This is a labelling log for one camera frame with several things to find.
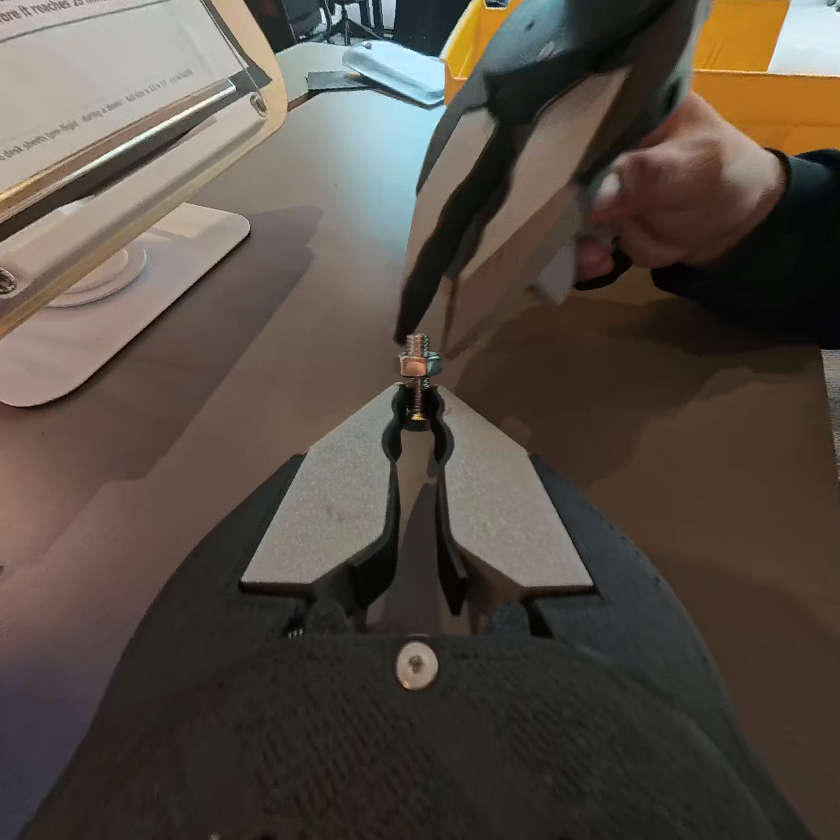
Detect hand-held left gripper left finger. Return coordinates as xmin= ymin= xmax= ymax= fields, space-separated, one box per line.
xmin=241 ymin=382 xmax=401 ymax=609

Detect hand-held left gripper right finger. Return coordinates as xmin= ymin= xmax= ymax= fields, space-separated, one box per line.
xmin=430 ymin=384 xmax=595 ymax=616

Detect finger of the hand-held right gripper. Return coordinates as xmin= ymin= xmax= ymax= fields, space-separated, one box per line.
xmin=441 ymin=64 xmax=632 ymax=358
xmin=392 ymin=98 xmax=519 ymax=347

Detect small steel bolt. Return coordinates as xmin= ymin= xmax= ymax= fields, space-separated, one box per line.
xmin=402 ymin=332 xmax=437 ymax=429

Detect silver hex bolt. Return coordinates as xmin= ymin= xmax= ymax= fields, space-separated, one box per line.
xmin=395 ymin=353 xmax=445 ymax=383

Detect yellow plastic bin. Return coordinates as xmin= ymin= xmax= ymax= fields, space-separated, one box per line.
xmin=440 ymin=0 xmax=840 ymax=158

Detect person's right forearm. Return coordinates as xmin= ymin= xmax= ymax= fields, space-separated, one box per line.
xmin=651 ymin=148 xmax=840 ymax=350

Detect person's right hand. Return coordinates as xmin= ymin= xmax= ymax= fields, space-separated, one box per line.
xmin=576 ymin=91 xmax=790 ymax=283

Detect silver flat object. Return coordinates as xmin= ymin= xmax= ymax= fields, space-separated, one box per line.
xmin=341 ymin=41 xmax=447 ymax=107

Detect black flat sheet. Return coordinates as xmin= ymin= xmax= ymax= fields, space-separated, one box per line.
xmin=305 ymin=69 xmax=368 ymax=93

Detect wooden document stand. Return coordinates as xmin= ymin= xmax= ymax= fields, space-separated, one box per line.
xmin=0 ymin=0 xmax=290 ymax=409

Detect printed instruction sheet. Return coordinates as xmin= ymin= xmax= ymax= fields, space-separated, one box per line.
xmin=0 ymin=0 xmax=244 ymax=198

